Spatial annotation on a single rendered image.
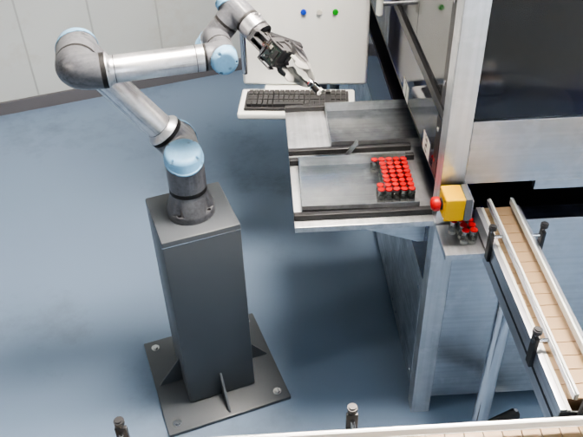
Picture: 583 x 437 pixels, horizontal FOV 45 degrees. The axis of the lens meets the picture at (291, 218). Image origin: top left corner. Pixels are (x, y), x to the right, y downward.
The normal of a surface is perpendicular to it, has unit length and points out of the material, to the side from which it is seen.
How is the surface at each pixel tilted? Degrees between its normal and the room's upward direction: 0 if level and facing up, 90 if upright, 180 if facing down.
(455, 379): 90
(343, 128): 0
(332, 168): 0
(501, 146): 90
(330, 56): 90
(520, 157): 90
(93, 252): 0
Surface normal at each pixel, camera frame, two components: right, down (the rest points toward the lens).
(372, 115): -0.03, -0.78
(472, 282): 0.05, 0.62
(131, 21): 0.35, 0.58
